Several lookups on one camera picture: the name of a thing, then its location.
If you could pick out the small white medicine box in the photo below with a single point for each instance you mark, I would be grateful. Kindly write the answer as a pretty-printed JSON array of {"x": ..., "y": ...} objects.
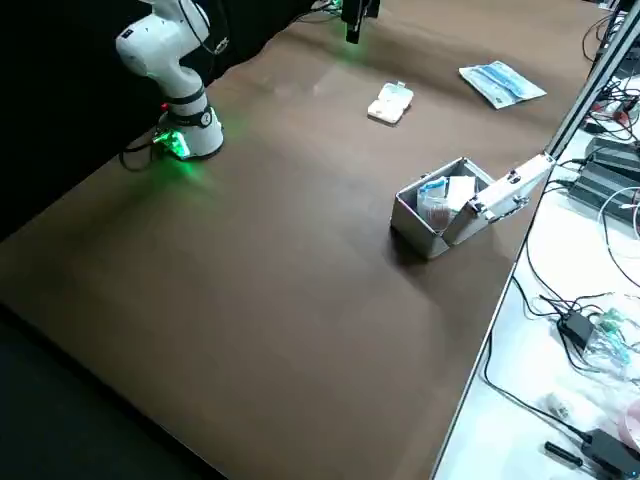
[{"x": 390, "y": 102}]

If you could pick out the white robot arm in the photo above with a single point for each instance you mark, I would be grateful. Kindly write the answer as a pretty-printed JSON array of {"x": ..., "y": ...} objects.
[{"x": 170, "y": 50}]

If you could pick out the pink plastic box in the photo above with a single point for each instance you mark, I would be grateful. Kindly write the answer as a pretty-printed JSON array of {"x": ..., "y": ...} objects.
[{"x": 631, "y": 422}]

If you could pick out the white face mask packet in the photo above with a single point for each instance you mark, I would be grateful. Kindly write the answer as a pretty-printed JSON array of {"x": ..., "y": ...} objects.
[
  {"x": 525, "y": 95},
  {"x": 475, "y": 75}
]

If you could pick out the clear blue face mask packet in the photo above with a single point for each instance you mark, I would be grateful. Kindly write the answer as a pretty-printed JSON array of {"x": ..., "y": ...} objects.
[{"x": 502, "y": 80}]

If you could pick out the blue and white carton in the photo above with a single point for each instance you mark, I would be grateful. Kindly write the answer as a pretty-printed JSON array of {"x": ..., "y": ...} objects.
[{"x": 432, "y": 187}]

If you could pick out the white gauze packet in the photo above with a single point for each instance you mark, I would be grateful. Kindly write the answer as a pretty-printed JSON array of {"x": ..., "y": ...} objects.
[{"x": 460, "y": 192}]

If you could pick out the clear cotton swab packet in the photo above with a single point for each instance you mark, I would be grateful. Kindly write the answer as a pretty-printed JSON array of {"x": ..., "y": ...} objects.
[{"x": 439, "y": 215}]

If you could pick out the silver aluminium case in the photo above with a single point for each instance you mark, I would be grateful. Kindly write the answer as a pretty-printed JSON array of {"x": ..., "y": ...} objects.
[{"x": 425, "y": 235}]

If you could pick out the usb hub with plugs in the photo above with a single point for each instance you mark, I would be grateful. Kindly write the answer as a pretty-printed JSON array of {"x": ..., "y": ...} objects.
[{"x": 617, "y": 112}]

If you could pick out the black power adapter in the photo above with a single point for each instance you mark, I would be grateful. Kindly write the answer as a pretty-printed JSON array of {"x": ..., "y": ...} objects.
[
  {"x": 576, "y": 327},
  {"x": 612, "y": 450}
]

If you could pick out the clear packets with teal print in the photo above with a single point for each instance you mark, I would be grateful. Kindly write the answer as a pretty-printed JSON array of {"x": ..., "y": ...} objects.
[{"x": 612, "y": 340}]

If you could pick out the black marker pen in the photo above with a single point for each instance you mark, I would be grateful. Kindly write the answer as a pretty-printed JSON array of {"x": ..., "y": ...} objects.
[{"x": 562, "y": 452}]

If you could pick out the aluminium frame post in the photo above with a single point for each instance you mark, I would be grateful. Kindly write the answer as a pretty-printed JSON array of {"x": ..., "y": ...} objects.
[{"x": 590, "y": 85}]

